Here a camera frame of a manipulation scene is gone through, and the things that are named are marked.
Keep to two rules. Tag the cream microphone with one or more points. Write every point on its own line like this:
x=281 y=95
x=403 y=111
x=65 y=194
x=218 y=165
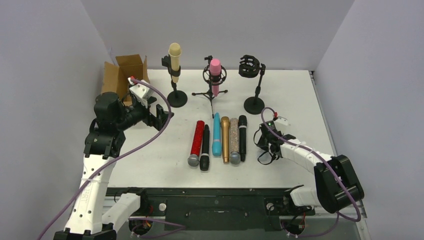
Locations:
x=174 y=53

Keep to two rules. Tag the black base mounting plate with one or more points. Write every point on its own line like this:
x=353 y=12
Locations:
x=222 y=209

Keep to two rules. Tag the brown cardboard box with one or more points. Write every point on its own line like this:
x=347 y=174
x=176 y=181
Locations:
x=115 y=76

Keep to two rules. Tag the silver glitter microphone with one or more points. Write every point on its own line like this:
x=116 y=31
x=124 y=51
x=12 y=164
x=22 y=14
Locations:
x=234 y=137

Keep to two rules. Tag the slim black microphone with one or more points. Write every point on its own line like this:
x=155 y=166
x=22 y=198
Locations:
x=242 y=127

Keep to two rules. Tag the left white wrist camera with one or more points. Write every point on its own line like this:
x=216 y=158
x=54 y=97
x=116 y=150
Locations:
x=140 y=89

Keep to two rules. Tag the red glitter microphone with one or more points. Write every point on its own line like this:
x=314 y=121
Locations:
x=194 y=157

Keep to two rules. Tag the shock mount stand round base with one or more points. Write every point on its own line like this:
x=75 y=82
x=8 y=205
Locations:
x=250 y=67

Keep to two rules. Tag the blue microphone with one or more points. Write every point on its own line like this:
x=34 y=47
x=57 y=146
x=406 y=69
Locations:
x=216 y=140

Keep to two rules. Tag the tripod shock mount stand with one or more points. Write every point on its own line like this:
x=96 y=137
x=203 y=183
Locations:
x=206 y=77

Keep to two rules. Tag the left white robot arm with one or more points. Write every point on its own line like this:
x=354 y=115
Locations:
x=102 y=150

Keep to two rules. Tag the clip mic stand round base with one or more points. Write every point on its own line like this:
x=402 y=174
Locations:
x=176 y=98

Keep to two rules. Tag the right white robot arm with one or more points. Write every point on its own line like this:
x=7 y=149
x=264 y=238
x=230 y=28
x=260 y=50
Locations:
x=336 y=182

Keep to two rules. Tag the pink microphone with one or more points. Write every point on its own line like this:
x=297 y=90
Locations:
x=215 y=69

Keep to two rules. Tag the gold microphone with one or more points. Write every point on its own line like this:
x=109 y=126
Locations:
x=225 y=127

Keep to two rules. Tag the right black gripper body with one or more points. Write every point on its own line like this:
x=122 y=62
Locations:
x=266 y=143

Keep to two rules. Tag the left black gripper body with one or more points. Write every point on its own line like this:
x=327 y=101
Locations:
x=154 y=117

